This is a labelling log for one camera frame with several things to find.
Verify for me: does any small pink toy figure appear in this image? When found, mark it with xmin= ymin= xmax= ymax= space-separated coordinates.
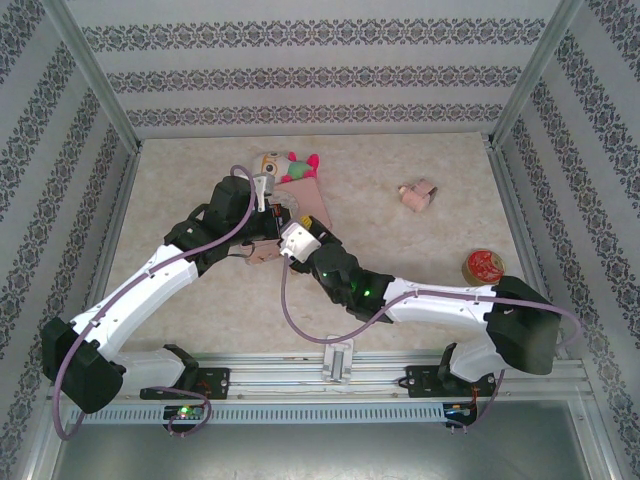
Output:
xmin=398 ymin=177 xmax=439 ymax=213

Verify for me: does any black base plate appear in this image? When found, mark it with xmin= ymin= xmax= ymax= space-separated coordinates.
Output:
xmin=139 ymin=367 xmax=232 ymax=401
xmin=405 ymin=364 xmax=496 ymax=400

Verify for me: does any left circuit board green light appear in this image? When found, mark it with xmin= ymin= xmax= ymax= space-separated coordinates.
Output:
xmin=164 ymin=405 xmax=206 ymax=422

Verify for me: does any aluminium frame post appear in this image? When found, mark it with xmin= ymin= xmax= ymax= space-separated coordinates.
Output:
xmin=42 ymin=0 xmax=144 ymax=154
xmin=487 ymin=0 xmax=584 ymax=149

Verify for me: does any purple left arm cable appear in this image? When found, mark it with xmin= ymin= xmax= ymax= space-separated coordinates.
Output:
xmin=52 ymin=166 xmax=266 ymax=441

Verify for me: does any aluminium mounting rail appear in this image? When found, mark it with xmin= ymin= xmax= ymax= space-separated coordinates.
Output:
xmin=47 ymin=351 xmax=590 ymax=402

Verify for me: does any pink tin box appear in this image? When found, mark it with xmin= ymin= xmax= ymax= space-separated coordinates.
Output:
xmin=243 ymin=178 xmax=335 ymax=267

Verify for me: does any aluminium side rail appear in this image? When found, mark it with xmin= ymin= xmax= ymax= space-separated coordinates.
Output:
xmin=69 ymin=149 xmax=142 ymax=362
xmin=488 ymin=143 xmax=570 ymax=359

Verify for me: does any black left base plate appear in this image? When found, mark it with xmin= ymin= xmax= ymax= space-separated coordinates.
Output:
xmin=139 ymin=367 xmax=232 ymax=401

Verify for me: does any white pink green plush toy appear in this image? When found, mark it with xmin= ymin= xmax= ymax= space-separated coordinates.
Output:
xmin=251 ymin=149 xmax=322 ymax=194

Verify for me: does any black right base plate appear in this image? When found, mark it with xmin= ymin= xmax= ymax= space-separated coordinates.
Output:
xmin=405 ymin=364 xmax=496 ymax=400

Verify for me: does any grey slotted cable duct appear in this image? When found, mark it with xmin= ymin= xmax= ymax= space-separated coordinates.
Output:
xmin=67 ymin=403 xmax=448 ymax=426

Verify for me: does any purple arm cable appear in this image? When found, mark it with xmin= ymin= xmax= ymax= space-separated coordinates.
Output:
xmin=280 ymin=252 xmax=583 ymax=436
xmin=52 ymin=166 xmax=266 ymax=441

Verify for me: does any grey metal sheet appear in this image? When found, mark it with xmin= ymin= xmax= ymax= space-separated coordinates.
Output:
xmin=47 ymin=399 xmax=615 ymax=480

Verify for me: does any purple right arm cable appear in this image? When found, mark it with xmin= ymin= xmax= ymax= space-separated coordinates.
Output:
xmin=280 ymin=252 xmax=583 ymax=436

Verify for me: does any white plastic bracket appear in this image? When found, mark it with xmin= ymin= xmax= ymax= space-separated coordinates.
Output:
xmin=322 ymin=335 xmax=358 ymax=386

